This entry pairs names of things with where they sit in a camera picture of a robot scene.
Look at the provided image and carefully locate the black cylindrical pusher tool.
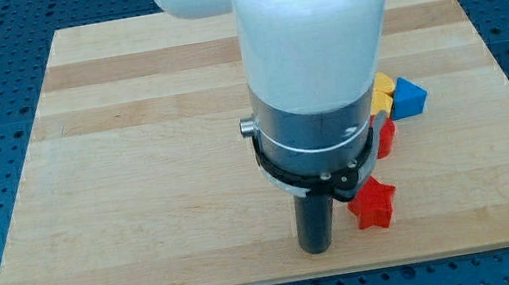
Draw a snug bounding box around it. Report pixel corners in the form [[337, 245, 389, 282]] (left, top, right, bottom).
[[293, 194, 333, 254]]

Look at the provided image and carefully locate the red star block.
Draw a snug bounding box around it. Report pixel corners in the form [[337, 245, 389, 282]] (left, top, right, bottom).
[[347, 177, 397, 230]]

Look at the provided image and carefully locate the yellow heart block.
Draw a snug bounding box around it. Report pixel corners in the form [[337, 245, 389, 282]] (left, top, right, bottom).
[[370, 72, 396, 116]]

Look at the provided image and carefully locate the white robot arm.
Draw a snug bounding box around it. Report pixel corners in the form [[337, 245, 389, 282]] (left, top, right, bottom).
[[153, 0, 385, 176]]

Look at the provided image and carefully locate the wooden board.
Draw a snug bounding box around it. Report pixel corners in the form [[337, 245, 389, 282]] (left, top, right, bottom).
[[0, 0, 509, 285]]

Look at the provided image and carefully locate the red circle block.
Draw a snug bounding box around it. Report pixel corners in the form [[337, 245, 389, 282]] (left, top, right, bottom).
[[377, 117, 396, 159]]

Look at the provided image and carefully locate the blue triangle block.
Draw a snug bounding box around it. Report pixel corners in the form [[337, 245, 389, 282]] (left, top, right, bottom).
[[390, 77, 428, 120]]

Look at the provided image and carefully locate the black clamp ring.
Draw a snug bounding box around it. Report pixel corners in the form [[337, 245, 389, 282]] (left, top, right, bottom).
[[250, 109, 401, 215]]

